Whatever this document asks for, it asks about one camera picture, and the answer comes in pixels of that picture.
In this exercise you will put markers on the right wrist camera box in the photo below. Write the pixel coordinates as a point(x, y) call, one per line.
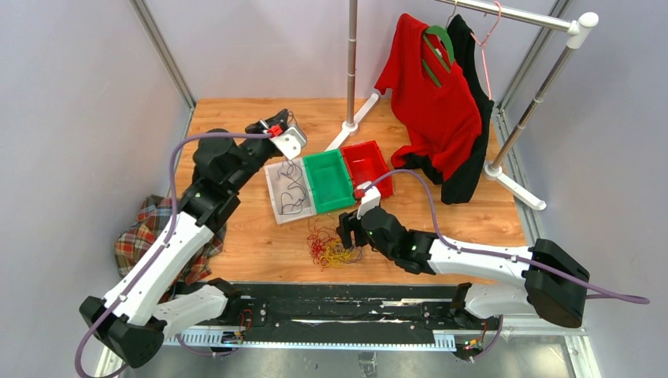
point(369, 197)

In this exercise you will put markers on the red shirt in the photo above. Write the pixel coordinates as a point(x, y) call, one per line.
point(432, 102)

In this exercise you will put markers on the black shirt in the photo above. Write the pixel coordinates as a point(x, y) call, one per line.
point(461, 185)

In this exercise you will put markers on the aluminium frame rail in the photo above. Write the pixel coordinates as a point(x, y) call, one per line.
point(146, 18)

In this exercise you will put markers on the green clothes hanger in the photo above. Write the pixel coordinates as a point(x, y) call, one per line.
point(438, 47)

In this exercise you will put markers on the plaid flannel shirt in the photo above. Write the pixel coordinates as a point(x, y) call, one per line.
point(150, 221)

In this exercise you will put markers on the green plastic bin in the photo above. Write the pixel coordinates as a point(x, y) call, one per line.
point(329, 180)

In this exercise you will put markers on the metal clothes rack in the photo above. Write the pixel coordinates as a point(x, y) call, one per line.
point(578, 30)

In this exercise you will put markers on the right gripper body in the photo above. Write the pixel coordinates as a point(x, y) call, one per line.
point(361, 239)

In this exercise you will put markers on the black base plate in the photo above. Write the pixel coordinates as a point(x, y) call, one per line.
point(351, 314)

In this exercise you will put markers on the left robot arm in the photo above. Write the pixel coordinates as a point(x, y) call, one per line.
point(132, 319)

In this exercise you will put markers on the white plastic bin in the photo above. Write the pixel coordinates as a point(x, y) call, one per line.
point(289, 191)

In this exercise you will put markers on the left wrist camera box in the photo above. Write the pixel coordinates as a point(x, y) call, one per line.
point(290, 142)

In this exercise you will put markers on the red plastic bin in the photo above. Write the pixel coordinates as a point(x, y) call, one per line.
point(364, 162)

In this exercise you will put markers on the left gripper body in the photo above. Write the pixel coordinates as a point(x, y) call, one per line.
point(261, 127)

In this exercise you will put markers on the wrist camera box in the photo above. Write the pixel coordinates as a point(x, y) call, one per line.
point(369, 197)
point(290, 142)

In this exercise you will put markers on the pink clothes hanger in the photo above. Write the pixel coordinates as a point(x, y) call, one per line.
point(483, 46)

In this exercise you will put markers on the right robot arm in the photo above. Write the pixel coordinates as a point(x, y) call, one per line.
point(526, 280)

